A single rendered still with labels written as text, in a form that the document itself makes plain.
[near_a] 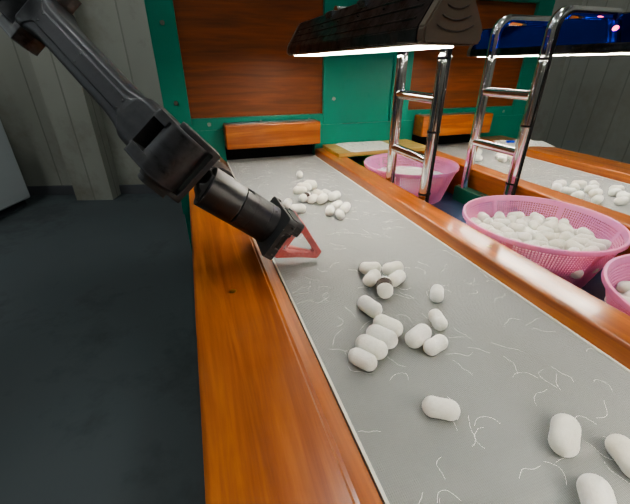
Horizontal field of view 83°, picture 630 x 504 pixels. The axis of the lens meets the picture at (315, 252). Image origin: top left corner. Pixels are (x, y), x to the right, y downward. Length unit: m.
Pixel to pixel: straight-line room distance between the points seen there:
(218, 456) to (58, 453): 1.14
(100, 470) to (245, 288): 0.95
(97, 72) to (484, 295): 0.59
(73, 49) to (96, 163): 2.85
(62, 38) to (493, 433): 0.68
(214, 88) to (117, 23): 2.25
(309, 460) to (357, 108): 1.16
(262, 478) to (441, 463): 0.14
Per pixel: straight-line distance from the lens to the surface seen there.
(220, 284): 0.48
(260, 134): 1.16
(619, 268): 0.69
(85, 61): 0.60
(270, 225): 0.49
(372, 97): 1.34
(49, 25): 0.68
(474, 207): 0.82
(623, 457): 0.39
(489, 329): 0.48
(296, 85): 1.24
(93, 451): 1.38
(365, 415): 0.36
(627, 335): 0.51
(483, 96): 1.04
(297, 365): 0.36
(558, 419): 0.38
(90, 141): 3.42
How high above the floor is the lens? 1.02
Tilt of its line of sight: 28 degrees down
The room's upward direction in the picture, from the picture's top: straight up
